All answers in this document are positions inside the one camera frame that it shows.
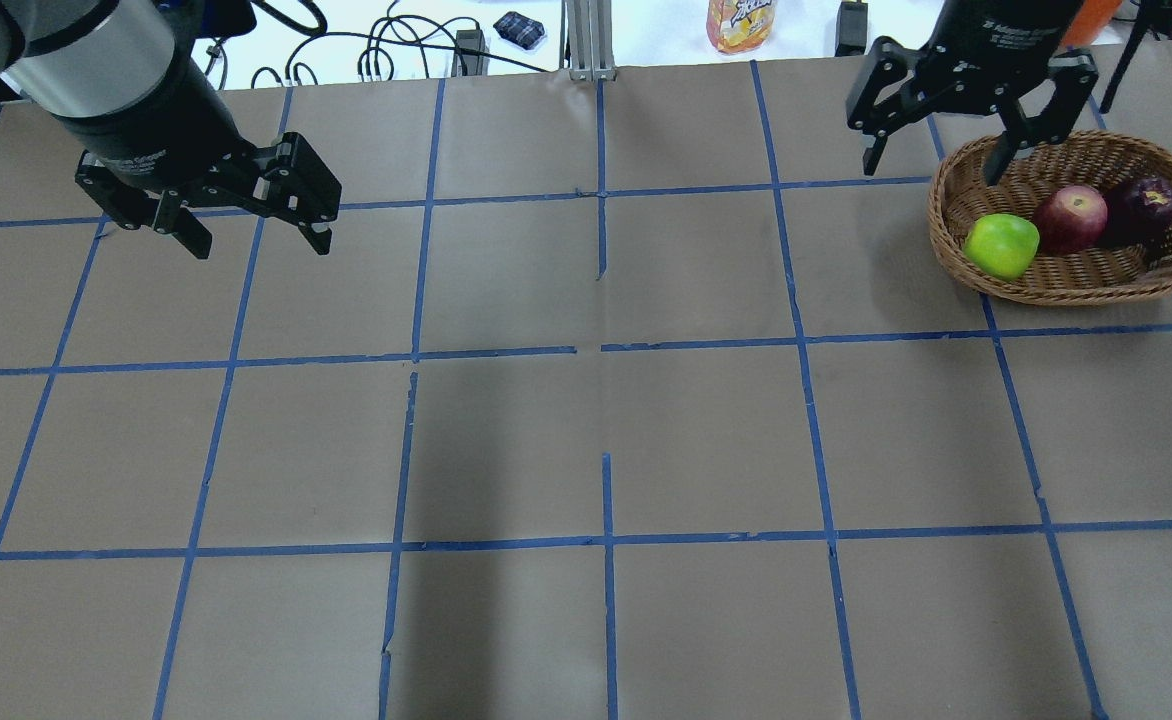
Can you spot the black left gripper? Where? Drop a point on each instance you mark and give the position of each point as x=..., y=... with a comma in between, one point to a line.
x=151, y=122

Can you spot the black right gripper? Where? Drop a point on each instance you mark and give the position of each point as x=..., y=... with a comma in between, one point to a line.
x=1001, y=40

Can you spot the green apple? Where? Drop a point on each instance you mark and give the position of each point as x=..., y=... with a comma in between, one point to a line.
x=1002, y=245

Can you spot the dark red apple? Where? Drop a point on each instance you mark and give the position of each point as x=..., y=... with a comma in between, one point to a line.
x=1139, y=210

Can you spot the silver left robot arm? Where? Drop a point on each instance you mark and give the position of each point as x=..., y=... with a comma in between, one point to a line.
x=83, y=52

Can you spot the woven wicker basket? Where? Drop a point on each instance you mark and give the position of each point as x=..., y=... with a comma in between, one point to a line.
x=959, y=195

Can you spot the orange bucket with lid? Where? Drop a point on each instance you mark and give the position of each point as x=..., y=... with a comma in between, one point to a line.
x=1087, y=25

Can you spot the black power adapter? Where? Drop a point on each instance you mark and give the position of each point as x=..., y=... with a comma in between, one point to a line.
x=852, y=26

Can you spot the orange juice bottle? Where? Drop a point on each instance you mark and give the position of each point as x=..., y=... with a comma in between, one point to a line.
x=735, y=27

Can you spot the small dark blue pouch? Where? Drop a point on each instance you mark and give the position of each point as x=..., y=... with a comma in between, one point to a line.
x=520, y=30

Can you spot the aluminium frame post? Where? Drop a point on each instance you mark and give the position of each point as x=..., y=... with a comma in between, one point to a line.
x=588, y=31

